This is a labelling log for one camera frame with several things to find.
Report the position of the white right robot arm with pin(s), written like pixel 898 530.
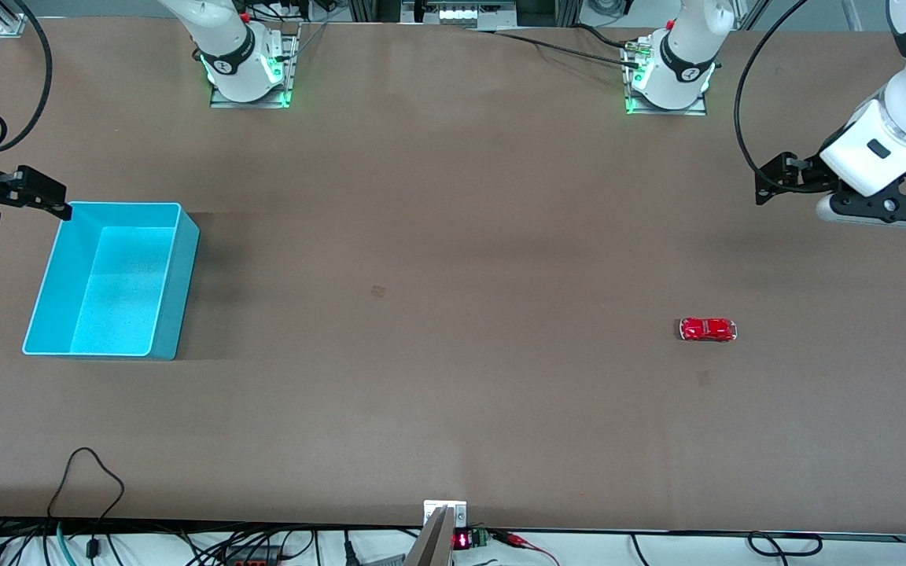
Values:
pixel 241 47

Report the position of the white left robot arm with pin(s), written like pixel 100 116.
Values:
pixel 685 47

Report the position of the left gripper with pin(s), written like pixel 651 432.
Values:
pixel 809 178

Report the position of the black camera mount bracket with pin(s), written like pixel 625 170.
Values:
pixel 889 206

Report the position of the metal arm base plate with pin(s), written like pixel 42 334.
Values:
pixel 697 108
pixel 280 93

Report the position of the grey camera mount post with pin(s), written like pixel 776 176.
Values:
pixel 441 534

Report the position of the red LED display module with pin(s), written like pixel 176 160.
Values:
pixel 469 540

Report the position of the blue plastic box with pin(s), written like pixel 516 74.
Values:
pixel 111 291

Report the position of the aluminium frame with light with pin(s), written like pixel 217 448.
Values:
pixel 461 12

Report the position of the red beetle toy car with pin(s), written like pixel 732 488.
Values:
pixel 708 329

